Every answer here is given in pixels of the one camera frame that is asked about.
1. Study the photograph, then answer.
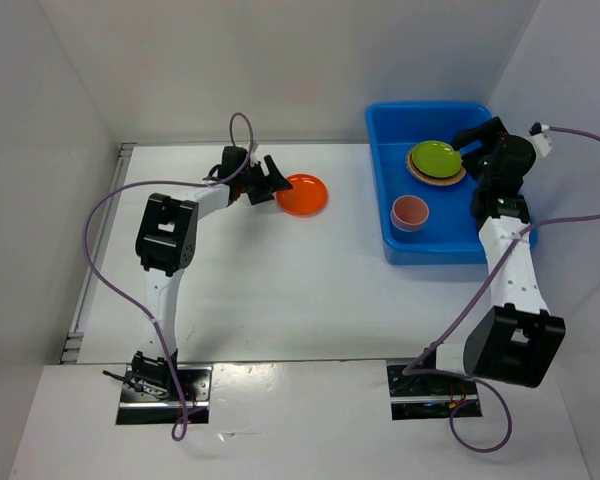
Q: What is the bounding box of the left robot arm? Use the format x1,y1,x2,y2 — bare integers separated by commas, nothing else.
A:
131,146,292,400

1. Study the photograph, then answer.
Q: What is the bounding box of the orange plastic plate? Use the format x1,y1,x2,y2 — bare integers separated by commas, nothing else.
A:
276,173,329,217

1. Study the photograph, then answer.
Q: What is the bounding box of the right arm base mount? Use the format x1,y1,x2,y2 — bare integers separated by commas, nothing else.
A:
386,359,482,421

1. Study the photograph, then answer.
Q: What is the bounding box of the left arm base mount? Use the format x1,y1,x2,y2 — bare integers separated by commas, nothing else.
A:
102,364,213,426

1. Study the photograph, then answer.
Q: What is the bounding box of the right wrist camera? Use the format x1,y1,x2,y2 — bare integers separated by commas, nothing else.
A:
529,122,553,158

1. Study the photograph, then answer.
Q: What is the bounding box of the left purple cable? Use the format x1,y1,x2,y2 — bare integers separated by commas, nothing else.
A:
82,112,257,441

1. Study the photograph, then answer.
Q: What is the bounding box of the green plastic plate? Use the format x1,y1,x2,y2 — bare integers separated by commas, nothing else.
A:
411,140,462,179

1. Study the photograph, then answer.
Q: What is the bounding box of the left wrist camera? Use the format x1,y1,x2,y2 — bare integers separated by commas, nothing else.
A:
249,147,259,165

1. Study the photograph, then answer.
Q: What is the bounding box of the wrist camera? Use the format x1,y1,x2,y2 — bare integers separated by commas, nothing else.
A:
249,147,259,165
529,122,553,158

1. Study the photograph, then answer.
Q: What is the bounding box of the black plastic plate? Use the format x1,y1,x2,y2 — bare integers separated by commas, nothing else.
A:
410,168,466,185

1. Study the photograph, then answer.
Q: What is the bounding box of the pink plastic cup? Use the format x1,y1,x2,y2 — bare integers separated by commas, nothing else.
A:
390,195,429,232

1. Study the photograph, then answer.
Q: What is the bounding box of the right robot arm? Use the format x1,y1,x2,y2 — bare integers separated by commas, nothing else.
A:
451,117,566,388

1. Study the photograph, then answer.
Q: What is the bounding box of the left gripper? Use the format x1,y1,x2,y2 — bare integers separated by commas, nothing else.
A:
237,156,292,206

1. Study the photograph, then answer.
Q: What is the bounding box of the brown woven bamboo tray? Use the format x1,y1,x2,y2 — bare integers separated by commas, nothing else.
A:
406,151,466,187

